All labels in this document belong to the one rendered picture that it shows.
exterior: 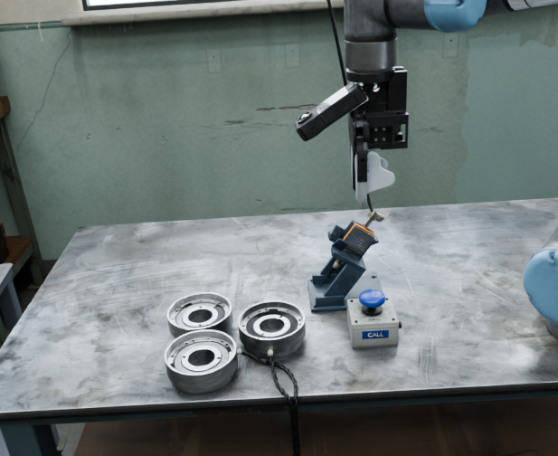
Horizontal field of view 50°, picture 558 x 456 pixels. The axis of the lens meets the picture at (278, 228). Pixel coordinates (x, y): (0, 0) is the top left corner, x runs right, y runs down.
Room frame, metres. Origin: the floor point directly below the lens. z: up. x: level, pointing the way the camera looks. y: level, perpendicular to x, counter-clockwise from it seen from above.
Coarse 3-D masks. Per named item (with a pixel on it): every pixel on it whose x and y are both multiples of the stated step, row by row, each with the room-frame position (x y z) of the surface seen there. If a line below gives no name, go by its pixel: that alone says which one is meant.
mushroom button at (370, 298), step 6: (360, 294) 0.78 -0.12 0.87; (366, 294) 0.78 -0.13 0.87; (372, 294) 0.78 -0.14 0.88; (378, 294) 0.78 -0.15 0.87; (360, 300) 0.77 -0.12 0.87; (366, 300) 0.76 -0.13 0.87; (372, 300) 0.76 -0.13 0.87; (378, 300) 0.76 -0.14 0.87; (384, 300) 0.77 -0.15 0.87; (366, 306) 0.76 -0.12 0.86; (372, 306) 0.76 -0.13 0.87; (378, 306) 0.76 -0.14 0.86
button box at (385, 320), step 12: (348, 300) 0.81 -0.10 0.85; (348, 312) 0.79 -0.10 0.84; (360, 312) 0.77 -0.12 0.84; (372, 312) 0.77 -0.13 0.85; (384, 312) 0.77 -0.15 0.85; (348, 324) 0.79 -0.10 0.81; (360, 324) 0.74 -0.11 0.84; (372, 324) 0.74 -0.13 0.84; (384, 324) 0.74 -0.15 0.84; (396, 324) 0.74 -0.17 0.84; (360, 336) 0.74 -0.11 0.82; (372, 336) 0.74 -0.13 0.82; (384, 336) 0.74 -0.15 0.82; (396, 336) 0.74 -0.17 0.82
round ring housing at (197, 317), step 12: (180, 300) 0.85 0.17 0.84; (192, 300) 0.86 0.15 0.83; (204, 300) 0.86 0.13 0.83; (216, 300) 0.86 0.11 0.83; (228, 300) 0.84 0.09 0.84; (168, 312) 0.82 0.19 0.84; (192, 312) 0.83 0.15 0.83; (204, 312) 0.84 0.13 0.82; (216, 312) 0.82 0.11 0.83; (228, 312) 0.80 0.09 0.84; (168, 324) 0.80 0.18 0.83; (192, 324) 0.80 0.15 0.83; (204, 324) 0.79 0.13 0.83; (216, 324) 0.77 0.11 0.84; (228, 324) 0.79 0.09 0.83; (180, 336) 0.77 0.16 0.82
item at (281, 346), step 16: (256, 304) 0.82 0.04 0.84; (272, 304) 0.83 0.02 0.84; (288, 304) 0.82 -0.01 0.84; (240, 320) 0.78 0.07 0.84; (272, 320) 0.80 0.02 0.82; (288, 320) 0.79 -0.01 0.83; (304, 320) 0.77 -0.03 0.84; (240, 336) 0.76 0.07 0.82; (272, 336) 0.75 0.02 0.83; (288, 336) 0.73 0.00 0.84; (304, 336) 0.76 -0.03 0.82; (256, 352) 0.74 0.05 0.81; (288, 352) 0.74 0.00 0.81
